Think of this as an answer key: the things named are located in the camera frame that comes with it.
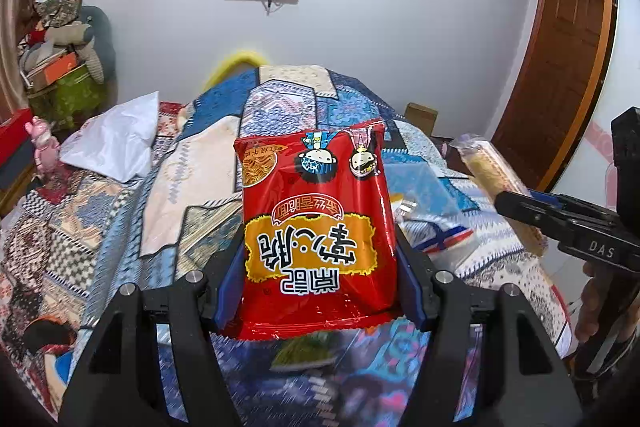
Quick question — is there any right hand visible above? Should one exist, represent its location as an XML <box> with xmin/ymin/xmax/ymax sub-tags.
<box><xmin>575</xmin><ymin>262</ymin><xmax>639</xmax><ymax>343</ymax></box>

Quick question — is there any blue white red snack bag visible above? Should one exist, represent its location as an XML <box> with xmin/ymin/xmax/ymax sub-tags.
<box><xmin>390</xmin><ymin>193</ymin><xmax>477</xmax><ymax>257</ymax></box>

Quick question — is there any brick-pattern cookie sleeve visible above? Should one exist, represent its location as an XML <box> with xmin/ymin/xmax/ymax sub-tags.
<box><xmin>452</xmin><ymin>134</ymin><xmax>548</xmax><ymax>257</ymax></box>

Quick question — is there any clear plastic storage bin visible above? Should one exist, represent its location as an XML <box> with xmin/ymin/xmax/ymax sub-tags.
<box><xmin>382</xmin><ymin>150</ymin><xmax>524</xmax><ymax>279</ymax></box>

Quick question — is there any cluttered pile of belongings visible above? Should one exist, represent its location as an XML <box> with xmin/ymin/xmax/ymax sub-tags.
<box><xmin>18</xmin><ymin>0</ymin><xmax>116</xmax><ymax>132</ymax></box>

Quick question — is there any patchwork patterned bed quilt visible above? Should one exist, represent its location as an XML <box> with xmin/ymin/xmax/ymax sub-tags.
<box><xmin>1</xmin><ymin>66</ymin><xmax>572</xmax><ymax>426</ymax></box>

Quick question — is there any red noodle snack bag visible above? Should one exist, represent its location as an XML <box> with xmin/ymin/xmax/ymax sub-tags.
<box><xmin>224</xmin><ymin>119</ymin><xmax>400</xmax><ymax>340</ymax></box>

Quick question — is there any pink plush toy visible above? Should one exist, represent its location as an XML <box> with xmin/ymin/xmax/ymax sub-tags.
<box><xmin>25</xmin><ymin>116</ymin><xmax>60</xmax><ymax>178</ymax></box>

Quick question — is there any white pillow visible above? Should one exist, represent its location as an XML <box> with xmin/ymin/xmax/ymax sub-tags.
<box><xmin>60</xmin><ymin>91</ymin><xmax>160</xmax><ymax>183</ymax></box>

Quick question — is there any green peas snack bag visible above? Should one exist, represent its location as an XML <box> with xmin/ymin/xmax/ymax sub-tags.
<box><xmin>270</xmin><ymin>332</ymin><xmax>340</xmax><ymax>373</ymax></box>

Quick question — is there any yellow plush object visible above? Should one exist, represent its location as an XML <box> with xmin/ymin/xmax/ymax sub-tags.
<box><xmin>203</xmin><ymin>50</ymin><xmax>269</xmax><ymax>91</ymax></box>

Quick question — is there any brown wooden door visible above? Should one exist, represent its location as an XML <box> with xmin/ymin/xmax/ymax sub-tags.
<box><xmin>491</xmin><ymin>0</ymin><xmax>615</xmax><ymax>191</ymax></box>

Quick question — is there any cardboard box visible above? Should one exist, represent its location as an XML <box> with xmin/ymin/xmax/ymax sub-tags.
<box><xmin>404</xmin><ymin>103</ymin><xmax>438</xmax><ymax>136</ymax></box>

